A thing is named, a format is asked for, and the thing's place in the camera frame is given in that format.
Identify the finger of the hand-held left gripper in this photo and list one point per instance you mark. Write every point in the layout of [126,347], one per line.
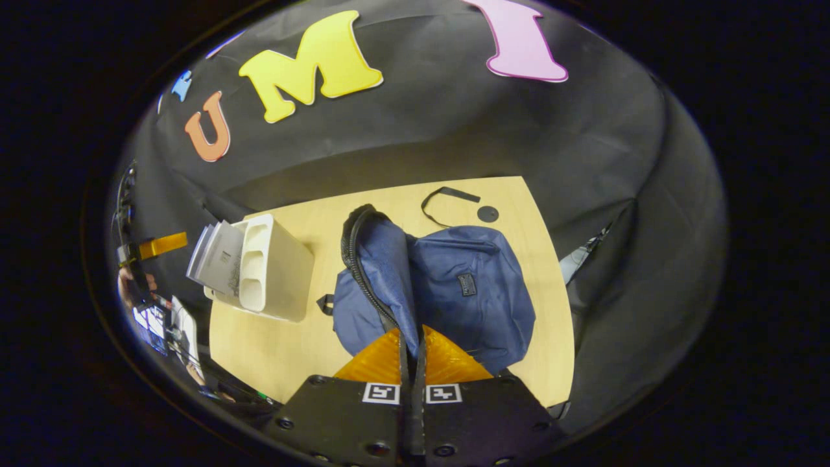
[162,246]

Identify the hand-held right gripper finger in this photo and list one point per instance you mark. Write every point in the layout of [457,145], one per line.
[405,370]
[421,370]

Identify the white paperback book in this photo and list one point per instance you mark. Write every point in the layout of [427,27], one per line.
[224,259]

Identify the blue schoolbag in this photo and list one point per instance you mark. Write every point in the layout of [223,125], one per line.
[467,305]

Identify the white bookshelf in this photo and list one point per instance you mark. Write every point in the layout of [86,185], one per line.
[279,272]

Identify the computer screen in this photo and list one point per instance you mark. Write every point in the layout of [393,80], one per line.
[148,327]

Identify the black round disc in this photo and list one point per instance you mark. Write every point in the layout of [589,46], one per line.
[487,214]

